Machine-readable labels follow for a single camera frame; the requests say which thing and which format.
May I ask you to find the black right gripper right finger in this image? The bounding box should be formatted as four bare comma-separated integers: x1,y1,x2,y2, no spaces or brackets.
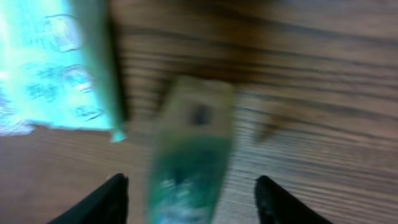
254,175,332,224

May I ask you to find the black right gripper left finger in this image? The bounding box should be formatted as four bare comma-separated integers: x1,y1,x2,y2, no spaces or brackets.
49,173,129,224

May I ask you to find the teal snack packet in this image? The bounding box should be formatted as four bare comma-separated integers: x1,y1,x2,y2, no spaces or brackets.
145,77,234,224

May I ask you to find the teal white wet wipes pack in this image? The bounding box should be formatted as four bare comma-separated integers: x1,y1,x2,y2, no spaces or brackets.
1,0,125,141

